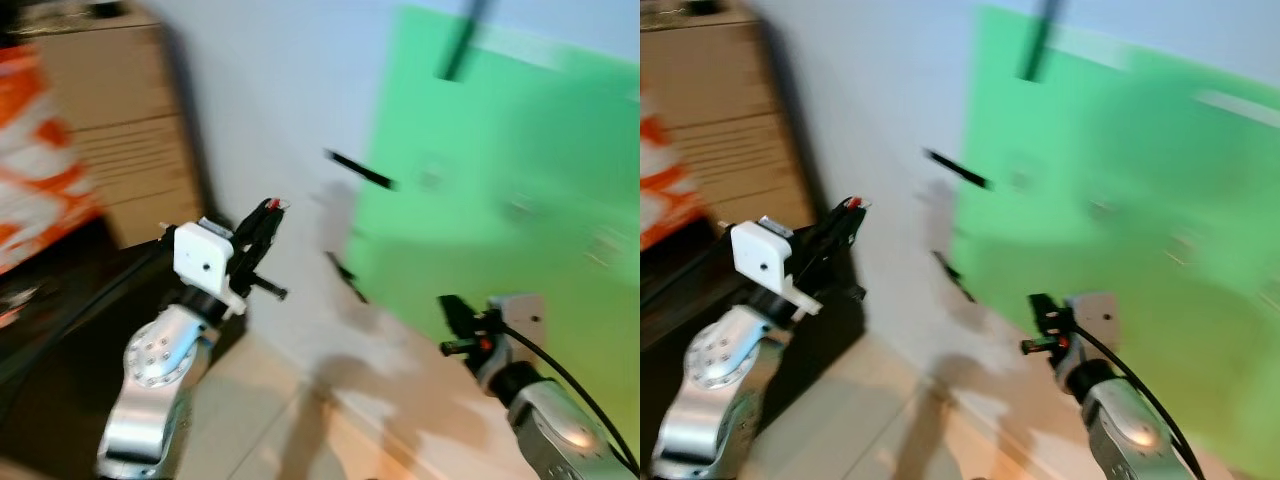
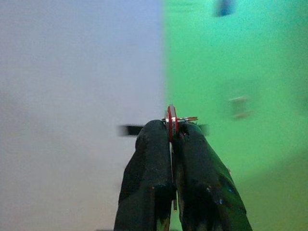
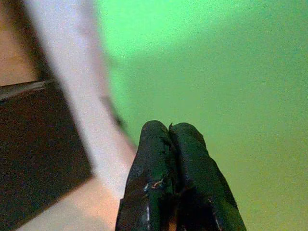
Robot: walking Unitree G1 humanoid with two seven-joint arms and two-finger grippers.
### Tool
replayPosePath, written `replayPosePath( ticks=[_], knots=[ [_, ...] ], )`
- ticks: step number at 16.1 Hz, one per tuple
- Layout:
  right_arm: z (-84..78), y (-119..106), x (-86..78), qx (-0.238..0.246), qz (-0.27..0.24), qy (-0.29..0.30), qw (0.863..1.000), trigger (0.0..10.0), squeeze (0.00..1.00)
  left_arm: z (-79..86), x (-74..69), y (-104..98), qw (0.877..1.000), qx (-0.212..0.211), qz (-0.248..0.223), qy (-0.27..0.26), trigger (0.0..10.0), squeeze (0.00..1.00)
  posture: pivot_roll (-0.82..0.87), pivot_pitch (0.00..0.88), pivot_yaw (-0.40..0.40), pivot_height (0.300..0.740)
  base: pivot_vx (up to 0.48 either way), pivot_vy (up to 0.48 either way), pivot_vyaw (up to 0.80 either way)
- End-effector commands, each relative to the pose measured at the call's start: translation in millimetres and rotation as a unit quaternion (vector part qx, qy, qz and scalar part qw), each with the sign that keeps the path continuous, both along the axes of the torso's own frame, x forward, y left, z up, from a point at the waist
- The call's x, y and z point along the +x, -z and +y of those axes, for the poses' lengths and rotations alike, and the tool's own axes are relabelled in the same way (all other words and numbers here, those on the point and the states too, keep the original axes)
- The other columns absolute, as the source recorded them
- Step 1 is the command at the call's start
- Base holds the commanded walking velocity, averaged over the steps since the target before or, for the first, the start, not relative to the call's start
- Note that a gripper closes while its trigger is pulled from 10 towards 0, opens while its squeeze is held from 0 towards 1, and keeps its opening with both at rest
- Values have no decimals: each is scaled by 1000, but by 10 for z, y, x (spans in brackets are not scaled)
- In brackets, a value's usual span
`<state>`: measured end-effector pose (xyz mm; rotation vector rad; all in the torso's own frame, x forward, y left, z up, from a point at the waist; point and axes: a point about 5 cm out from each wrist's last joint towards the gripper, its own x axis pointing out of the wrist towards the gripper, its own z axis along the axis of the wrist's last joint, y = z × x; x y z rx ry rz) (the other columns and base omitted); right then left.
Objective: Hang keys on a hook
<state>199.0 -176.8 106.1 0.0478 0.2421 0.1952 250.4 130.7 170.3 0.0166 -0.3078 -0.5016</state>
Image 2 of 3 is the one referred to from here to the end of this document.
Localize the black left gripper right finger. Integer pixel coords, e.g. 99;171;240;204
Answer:
172;122;253;231

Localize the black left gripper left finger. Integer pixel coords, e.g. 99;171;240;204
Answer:
113;119;178;231

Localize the long black tape strip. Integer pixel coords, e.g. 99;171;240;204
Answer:
213;0;238;17

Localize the small metal wall hook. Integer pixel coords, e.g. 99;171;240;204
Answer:
226;96;255;120

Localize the green wall board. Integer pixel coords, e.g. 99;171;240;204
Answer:
160;0;308;231

